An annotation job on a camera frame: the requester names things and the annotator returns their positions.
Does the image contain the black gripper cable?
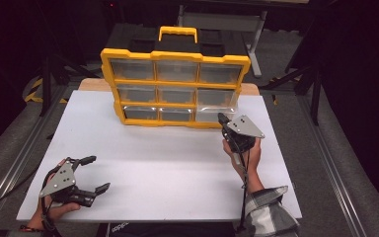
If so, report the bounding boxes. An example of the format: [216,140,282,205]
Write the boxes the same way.
[235,149,252,234]
[0,166,63,237]

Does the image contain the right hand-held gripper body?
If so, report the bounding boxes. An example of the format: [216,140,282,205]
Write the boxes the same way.
[221,114,266,155]

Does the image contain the clear plastic drawer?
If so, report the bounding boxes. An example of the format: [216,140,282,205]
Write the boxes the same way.
[194,105,242,124]

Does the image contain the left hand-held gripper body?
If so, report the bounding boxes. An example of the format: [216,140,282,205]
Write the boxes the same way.
[38,157,97,208]

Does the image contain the grey metal desk frame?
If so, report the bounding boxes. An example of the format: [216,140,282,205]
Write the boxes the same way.
[177,0,310,79]

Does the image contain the person's right hand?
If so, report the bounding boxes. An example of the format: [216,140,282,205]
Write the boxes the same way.
[222,137,263,195]

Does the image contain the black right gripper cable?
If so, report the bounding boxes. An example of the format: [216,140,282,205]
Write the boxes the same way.
[235,149,252,234]

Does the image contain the black and yellow hazard tape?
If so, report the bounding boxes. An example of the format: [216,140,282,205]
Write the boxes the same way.
[24,77,69,105]

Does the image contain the aluminium floor rail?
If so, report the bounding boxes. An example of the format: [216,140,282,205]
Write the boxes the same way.
[296,94,367,237]
[0,84,71,233]

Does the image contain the person's left hand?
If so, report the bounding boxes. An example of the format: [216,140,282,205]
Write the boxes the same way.
[29,158,82,230]

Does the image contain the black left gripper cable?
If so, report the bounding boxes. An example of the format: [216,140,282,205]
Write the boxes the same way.
[0,166,63,237]

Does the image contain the black tripod stand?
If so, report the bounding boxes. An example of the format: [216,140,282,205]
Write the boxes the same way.
[36,0,100,118]
[260,0,343,126]

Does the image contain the yellow storage organizer cabinet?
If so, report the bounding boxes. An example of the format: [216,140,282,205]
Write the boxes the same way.
[100,25,252,129]

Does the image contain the grid of clear drawers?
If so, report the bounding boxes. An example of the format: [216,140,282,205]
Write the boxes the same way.
[110,58,245,122]

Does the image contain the red bracelet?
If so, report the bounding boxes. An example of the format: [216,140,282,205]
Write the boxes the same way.
[19,224,44,232]

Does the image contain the person's dark clothed body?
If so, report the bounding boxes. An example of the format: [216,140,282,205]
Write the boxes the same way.
[98,222,237,237]

